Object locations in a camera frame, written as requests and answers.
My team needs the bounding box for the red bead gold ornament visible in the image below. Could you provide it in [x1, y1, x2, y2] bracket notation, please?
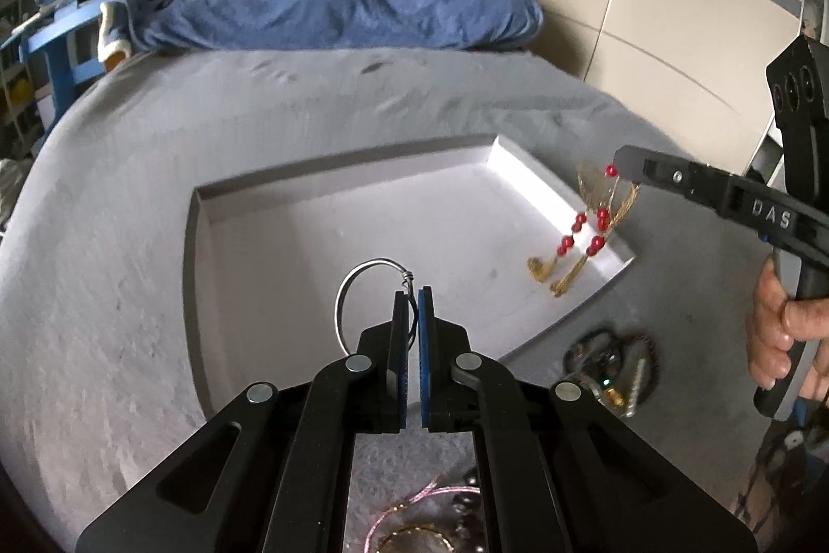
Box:
[527, 163, 641, 297]

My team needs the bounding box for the pink cord bracelet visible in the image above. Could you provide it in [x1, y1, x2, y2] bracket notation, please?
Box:
[364, 477, 485, 553]

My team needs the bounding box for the white pearl hair clip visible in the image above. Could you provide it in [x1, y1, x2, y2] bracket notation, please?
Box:
[624, 358, 648, 418]

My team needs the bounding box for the gold chain bangle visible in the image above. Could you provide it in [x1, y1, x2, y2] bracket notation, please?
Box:
[375, 523, 455, 553]

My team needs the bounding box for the silver hoop ring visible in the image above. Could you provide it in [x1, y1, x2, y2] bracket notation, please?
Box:
[333, 257, 416, 354]

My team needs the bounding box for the right hand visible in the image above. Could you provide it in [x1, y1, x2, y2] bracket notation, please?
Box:
[746, 257, 829, 401]

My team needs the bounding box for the grey shallow cardboard box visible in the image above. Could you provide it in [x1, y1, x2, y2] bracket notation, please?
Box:
[183, 136, 634, 414]

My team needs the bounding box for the blue quilt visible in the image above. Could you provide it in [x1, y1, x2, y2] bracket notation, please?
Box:
[111, 0, 544, 52]

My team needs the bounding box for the white shelf rack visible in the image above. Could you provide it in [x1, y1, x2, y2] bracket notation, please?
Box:
[2, 0, 44, 160]

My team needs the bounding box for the blue desk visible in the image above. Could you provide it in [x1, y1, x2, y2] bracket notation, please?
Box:
[2, 0, 112, 135]

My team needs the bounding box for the black hair tie with charm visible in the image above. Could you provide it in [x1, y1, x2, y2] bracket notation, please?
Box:
[561, 328, 627, 399]

